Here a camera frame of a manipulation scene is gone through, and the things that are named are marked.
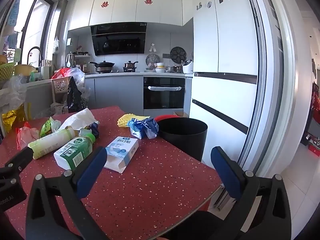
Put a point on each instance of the black kitchen faucet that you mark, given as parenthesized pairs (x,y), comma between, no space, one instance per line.
(35,58)

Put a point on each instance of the gold foil bag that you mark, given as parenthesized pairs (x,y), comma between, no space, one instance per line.
(13,117)

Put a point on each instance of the cardboard box on floor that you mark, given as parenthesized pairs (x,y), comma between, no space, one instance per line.
(181,114)

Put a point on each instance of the white refrigerator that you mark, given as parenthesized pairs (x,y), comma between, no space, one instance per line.
(226,68)

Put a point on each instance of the black built-in oven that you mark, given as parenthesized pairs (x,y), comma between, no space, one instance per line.
(163,93)

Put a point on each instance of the small steel pot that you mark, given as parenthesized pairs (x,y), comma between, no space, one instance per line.
(130,66)

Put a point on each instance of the black plastic bag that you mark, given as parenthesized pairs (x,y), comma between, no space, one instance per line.
(74,99)

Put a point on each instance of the blue plastic bag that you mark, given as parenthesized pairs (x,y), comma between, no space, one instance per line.
(143,128)

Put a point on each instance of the pink red wrapper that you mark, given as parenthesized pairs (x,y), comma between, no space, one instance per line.
(25,135)

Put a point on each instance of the black wok on stove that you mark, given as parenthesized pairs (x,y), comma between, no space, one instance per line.
(103,67)

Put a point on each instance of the green snack wrapper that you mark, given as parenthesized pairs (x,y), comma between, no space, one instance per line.
(49,127)

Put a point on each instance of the black range hood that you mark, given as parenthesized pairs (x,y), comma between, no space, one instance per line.
(119,38)

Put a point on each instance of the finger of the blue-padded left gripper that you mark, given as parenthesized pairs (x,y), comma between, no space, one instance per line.
(55,209)

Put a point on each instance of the black trash bin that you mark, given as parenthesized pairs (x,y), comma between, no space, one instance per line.
(186,134)

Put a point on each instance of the white paper towel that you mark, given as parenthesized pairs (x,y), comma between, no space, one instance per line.
(79,120)

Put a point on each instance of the white rice cooker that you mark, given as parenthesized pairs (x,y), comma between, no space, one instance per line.
(188,67)

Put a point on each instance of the green Dettol cleaner bottle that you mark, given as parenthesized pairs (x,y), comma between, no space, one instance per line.
(70,156)

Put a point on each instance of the grey lower cabinets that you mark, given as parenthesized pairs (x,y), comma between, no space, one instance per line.
(125,90)

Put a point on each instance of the green plastic basket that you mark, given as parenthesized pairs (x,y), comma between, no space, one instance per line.
(6,71)

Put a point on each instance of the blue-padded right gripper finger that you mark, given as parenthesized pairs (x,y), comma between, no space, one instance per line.
(272,219)

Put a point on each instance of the beige plastic basket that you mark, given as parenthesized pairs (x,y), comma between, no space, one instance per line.
(59,86)

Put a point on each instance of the red plastic basket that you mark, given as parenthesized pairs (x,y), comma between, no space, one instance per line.
(62,72)

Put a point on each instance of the white upper cabinets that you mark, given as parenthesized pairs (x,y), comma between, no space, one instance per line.
(92,12)

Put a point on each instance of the yellow foam fruit net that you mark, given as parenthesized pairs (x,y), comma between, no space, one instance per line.
(123,121)

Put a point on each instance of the red round stool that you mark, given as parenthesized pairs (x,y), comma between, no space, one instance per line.
(163,117)

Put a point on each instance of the clear plastic bag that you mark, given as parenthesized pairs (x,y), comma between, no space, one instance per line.
(13,94)

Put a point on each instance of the pale green drink bottle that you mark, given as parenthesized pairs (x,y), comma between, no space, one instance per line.
(51,142)

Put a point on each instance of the white blue carton box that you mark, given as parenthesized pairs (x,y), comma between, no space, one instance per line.
(120,152)

